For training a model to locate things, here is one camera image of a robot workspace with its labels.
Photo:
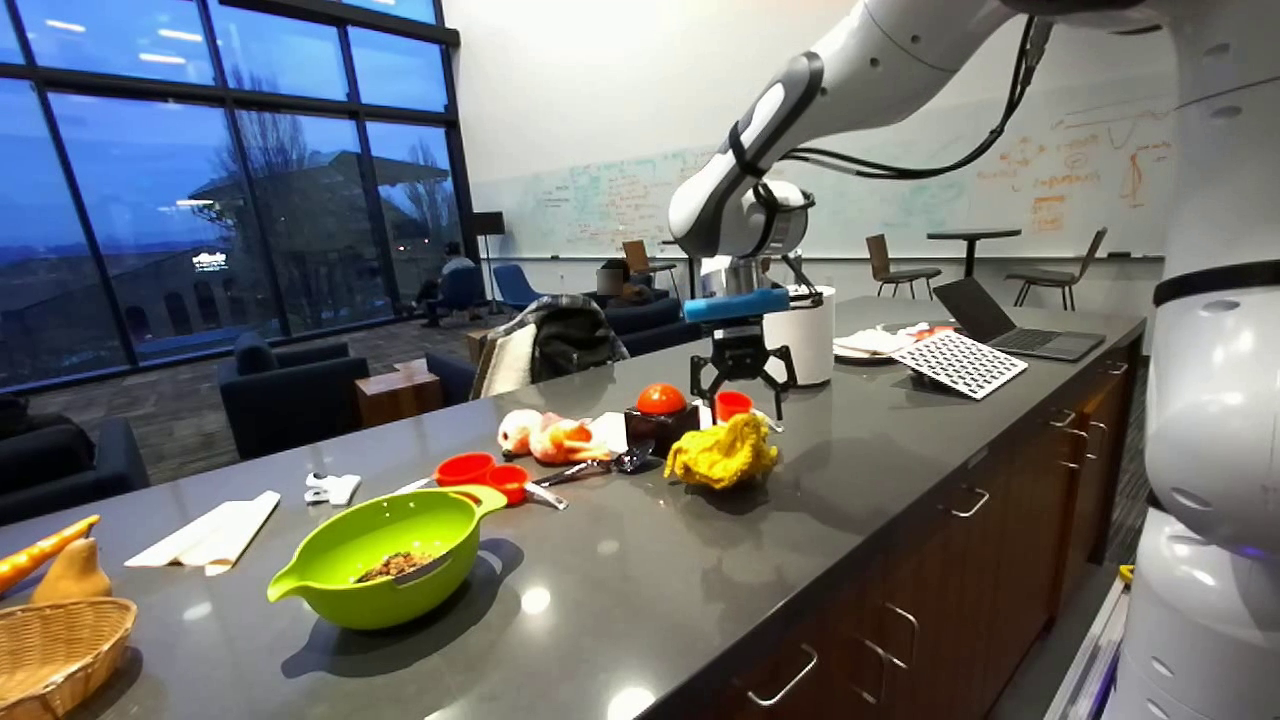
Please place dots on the brown chair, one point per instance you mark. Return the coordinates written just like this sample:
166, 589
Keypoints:
899, 270
1062, 279

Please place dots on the dark sofa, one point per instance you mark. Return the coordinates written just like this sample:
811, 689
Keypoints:
60, 465

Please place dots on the yellow measuring spoon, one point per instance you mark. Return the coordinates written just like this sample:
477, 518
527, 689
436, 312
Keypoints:
480, 499

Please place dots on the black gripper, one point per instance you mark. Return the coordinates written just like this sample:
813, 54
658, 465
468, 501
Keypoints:
740, 347

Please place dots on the white paper packet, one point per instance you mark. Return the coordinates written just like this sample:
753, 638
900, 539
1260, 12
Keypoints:
205, 531

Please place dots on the dark open laptop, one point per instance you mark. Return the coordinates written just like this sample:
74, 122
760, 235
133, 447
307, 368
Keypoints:
1021, 334

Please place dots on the red measuring cups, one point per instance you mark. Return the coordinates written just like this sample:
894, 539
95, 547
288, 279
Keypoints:
480, 474

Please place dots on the black armchair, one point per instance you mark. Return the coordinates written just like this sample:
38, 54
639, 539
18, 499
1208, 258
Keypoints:
292, 403

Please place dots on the white orange plush toy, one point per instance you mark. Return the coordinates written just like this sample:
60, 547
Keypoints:
542, 432

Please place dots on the lime green colander bowl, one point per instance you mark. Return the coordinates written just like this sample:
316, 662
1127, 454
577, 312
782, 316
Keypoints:
382, 566

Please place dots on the wooden side table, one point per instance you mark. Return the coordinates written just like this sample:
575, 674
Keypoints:
397, 393

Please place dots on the brown food pieces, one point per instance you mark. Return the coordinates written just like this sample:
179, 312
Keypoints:
393, 566

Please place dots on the small red cup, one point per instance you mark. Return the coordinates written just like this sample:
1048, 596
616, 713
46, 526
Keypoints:
735, 406

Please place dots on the round dark table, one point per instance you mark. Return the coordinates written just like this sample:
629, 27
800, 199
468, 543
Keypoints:
973, 240

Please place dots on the blue wrist camera box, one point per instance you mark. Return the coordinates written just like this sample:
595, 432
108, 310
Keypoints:
735, 306

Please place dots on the black cube box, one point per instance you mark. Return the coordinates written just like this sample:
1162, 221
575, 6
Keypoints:
660, 432

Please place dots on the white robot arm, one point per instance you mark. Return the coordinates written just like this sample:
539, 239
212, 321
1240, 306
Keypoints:
865, 65

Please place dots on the tan wooden piece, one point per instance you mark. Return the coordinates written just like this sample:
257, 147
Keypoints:
74, 575

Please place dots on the large glass window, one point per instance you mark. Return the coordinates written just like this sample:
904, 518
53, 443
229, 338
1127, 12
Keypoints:
162, 184

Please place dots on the orange toy tomato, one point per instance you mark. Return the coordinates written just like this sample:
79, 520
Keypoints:
660, 396

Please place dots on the yellow crocheted cloth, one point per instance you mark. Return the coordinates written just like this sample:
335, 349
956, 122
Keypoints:
721, 454

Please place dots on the blue chair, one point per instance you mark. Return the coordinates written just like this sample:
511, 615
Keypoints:
512, 285

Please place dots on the white plates stack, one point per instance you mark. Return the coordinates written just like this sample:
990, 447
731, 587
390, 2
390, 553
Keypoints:
874, 347

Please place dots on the black backpack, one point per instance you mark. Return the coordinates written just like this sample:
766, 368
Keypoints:
577, 340

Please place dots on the wicker basket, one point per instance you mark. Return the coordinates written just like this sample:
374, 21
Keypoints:
53, 652

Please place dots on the dark wooden counter cabinet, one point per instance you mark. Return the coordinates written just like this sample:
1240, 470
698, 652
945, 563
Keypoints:
962, 563

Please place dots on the seated person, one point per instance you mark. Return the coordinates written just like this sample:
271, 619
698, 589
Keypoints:
455, 280

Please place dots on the white keyboard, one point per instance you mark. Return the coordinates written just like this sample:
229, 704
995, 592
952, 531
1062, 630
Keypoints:
962, 365

